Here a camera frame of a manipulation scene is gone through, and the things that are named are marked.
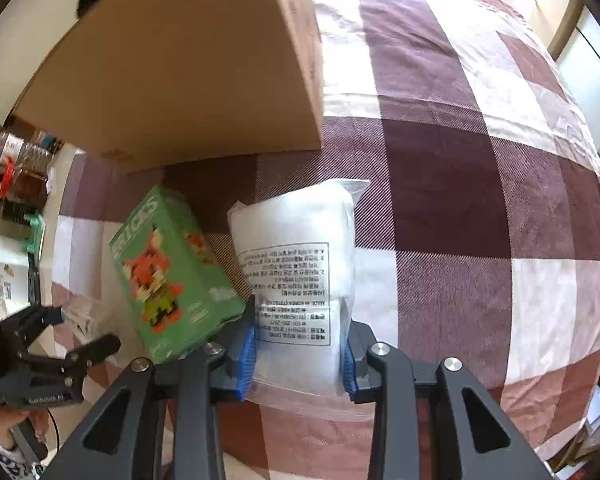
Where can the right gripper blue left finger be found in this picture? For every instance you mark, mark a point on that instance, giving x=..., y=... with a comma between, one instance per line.
x=233, y=378

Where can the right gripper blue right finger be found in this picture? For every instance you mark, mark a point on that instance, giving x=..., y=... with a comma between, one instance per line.
x=360, y=379

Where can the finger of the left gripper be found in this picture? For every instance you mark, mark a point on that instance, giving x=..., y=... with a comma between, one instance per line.
x=81, y=359

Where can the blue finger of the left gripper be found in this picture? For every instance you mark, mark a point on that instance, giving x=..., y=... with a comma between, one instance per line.
x=33, y=320

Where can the white wet wipes pack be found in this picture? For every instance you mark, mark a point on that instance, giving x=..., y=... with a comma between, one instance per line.
x=296, y=252

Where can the person right hand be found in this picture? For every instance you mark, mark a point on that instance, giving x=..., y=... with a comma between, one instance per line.
x=11, y=417

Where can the white fluffy plush toy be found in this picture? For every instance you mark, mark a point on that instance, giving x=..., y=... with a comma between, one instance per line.
x=85, y=317

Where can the green plastic clip holder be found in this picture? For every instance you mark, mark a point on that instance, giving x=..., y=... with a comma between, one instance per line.
x=33, y=244

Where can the green bricks toy box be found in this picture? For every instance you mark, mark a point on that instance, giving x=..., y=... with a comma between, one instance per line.
x=177, y=291

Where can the white printed clothing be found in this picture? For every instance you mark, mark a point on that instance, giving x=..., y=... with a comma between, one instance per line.
x=15, y=466

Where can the dark bottle white cap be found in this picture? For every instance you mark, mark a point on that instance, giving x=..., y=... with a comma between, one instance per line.
x=14, y=218

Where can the red lid sauce jar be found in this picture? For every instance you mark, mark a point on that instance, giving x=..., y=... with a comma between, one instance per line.
x=23, y=186

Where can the clear plastic water bottle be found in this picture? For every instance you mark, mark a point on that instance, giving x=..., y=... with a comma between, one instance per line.
x=21, y=152

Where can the checkered purple white tablecloth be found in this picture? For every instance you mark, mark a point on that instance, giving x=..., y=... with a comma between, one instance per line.
x=479, y=236

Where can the brown cardboard box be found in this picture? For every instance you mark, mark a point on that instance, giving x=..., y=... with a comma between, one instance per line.
x=149, y=83

